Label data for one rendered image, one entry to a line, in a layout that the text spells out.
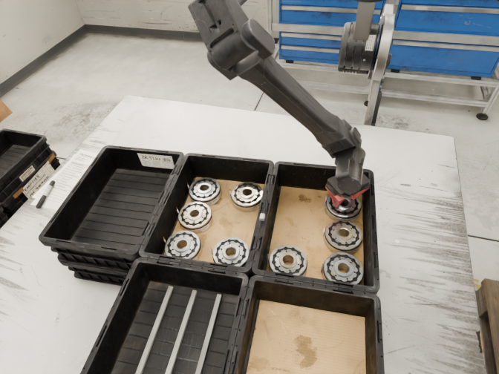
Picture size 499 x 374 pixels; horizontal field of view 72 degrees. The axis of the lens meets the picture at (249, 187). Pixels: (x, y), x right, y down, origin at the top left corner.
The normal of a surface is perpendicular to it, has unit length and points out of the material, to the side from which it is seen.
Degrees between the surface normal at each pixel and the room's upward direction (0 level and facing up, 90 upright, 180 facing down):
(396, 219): 0
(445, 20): 90
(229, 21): 70
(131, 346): 0
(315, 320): 0
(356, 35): 90
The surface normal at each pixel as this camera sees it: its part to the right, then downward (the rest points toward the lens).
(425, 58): -0.29, 0.72
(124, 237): -0.07, -0.67
